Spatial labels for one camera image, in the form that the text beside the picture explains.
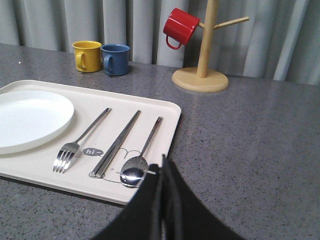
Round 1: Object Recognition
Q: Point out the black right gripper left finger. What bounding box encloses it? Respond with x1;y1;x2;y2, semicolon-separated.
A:
93;164;162;240

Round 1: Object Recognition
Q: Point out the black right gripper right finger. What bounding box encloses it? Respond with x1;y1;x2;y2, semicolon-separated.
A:
161;155;243;240

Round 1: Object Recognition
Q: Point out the stainless steel spoon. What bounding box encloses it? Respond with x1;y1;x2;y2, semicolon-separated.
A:
119;116;163;188

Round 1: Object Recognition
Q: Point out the stainless steel chopstick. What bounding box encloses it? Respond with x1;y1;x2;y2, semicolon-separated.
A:
95;110;142;179
89;110;141;179

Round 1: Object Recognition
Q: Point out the white round plate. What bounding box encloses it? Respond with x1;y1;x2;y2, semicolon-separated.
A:
0;91;74;155

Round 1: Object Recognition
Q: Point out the beige rabbit serving tray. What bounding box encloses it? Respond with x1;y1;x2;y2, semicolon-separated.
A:
0;80;181;205

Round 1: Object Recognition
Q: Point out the wooden mug tree stand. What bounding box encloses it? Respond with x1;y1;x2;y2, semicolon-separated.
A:
172;0;249;93

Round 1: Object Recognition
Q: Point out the blue enamel mug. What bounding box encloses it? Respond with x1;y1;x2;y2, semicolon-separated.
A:
100;44;130;76

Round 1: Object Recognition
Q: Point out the yellow enamel mug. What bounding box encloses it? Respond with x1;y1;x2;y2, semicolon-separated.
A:
72;40;102;73

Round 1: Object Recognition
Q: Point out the red enamel mug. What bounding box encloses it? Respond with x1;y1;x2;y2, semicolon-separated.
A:
163;8;201;50

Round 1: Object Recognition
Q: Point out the grey pleated curtain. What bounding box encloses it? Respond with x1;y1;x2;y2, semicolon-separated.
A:
0;0;320;85

